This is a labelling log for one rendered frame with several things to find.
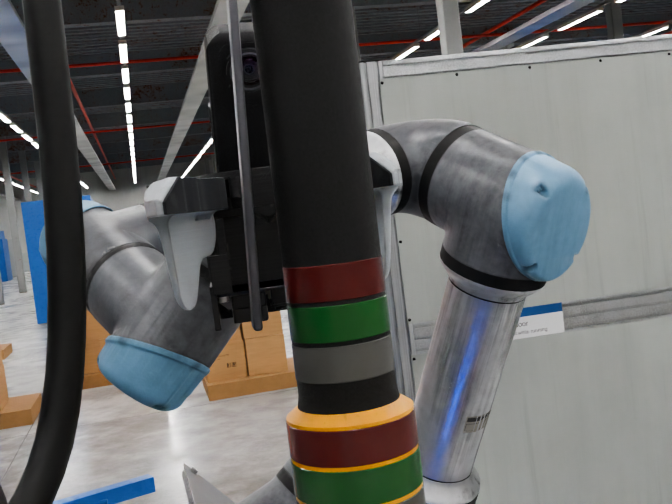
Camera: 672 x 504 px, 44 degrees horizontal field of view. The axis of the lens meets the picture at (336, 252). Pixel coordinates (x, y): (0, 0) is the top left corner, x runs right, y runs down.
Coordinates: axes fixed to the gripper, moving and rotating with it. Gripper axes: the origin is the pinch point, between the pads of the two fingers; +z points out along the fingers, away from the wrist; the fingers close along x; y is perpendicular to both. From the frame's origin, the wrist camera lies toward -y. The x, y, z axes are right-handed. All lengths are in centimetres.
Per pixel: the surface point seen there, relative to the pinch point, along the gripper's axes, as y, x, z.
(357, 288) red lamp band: 4.2, -1.4, 8.5
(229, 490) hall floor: 166, 19, -470
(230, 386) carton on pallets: 157, 13, -737
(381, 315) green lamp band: 5.2, -2.2, 8.0
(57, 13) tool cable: -4.1, 5.8, 12.5
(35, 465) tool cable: 6.8, 7.7, 13.5
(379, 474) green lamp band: 10.0, -1.3, 9.1
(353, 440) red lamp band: 8.8, -0.6, 9.1
